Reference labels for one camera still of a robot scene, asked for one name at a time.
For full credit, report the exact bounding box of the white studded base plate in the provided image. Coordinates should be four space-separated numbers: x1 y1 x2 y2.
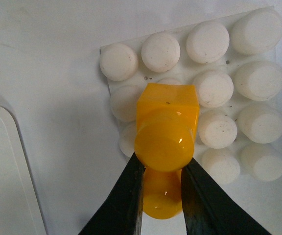
100 7 282 185

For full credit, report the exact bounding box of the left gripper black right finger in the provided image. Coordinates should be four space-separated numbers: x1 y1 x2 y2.
181 158 270 235

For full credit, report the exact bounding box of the white desk lamp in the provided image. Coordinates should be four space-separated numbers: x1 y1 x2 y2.
0 106 46 235

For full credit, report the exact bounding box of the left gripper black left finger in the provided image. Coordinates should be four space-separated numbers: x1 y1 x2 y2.
79 153 144 235

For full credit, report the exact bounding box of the yellow two-stud block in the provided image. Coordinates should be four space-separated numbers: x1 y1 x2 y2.
134 83 200 219

